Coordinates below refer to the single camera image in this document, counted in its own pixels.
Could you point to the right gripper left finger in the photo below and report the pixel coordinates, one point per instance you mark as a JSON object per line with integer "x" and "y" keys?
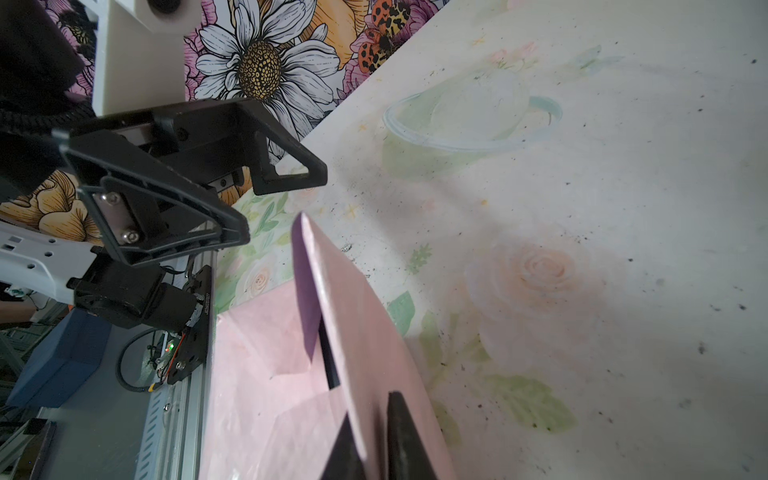
{"x": 344, "y": 462}

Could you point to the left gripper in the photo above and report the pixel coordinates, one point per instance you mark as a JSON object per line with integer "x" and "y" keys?
{"x": 146, "y": 211}

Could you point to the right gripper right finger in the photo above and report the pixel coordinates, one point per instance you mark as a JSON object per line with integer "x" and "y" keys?
{"x": 407, "y": 458}

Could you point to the dark navy gift box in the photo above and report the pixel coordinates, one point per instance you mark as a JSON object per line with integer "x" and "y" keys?
{"x": 331, "y": 373}

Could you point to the purple wrapping paper sheet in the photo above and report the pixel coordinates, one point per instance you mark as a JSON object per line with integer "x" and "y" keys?
{"x": 271, "y": 414}

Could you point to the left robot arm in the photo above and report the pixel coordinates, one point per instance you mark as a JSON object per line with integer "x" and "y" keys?
{"x": 51, "y": 244}

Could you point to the aluminium front rail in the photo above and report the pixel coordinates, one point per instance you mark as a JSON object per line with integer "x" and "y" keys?
{"x": 172, "y": 439}

